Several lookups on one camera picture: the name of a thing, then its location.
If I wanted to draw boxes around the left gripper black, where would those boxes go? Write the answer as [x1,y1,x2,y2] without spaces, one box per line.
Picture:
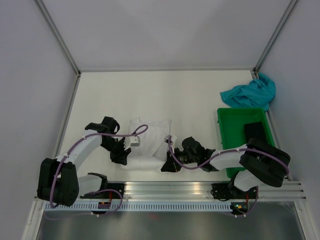
[100,137,131,166]

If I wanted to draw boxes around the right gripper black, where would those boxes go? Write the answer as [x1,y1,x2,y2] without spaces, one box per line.
[161,145,199,173]

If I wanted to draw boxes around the white t shirt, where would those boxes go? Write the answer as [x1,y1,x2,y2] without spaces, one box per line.
[120,118,171,171]

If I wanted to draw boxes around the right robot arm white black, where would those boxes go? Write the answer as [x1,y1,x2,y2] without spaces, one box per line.
[161,135,291,198]

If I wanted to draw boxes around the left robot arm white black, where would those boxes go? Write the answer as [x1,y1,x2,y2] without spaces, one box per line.
[37,116,131,208]

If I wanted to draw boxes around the green plastic bin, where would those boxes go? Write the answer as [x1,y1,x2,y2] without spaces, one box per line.
[216,107,276,179]

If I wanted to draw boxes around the black rolled t shirt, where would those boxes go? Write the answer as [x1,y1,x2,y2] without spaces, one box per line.
[244,121,267,143]

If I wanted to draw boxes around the teal t shirt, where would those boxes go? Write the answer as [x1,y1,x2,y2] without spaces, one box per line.
[220,73,276,111]

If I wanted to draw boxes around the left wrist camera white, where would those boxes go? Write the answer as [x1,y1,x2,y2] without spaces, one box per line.
[124,135,141,149]

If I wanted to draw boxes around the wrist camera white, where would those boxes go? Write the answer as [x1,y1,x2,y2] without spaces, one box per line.
[165,134,178,149]
[124,135,141,149]

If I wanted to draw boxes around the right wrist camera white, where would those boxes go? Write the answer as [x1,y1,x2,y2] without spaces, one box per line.
[165,134,178,149]

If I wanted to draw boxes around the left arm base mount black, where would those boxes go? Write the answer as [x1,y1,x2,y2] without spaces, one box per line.
[80,182,125,200]

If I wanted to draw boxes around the white slotted cable duct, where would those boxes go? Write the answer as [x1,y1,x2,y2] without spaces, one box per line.
[44,201,232,212]

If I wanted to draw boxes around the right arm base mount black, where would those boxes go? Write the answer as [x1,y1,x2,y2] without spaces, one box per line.
[210,182,257,201]

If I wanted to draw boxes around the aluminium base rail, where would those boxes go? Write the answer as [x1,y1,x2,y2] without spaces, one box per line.
[34,180,307,201]

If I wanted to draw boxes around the right aluminium frame post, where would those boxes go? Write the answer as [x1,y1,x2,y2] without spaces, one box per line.
[250,0,300,79]

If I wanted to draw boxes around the aluminium frame post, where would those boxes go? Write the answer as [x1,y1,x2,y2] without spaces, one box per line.
[250,0,300,79]
[34,0,81,77]

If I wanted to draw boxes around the left aluminium frame post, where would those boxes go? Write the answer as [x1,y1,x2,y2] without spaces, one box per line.
[34,0,81,77]

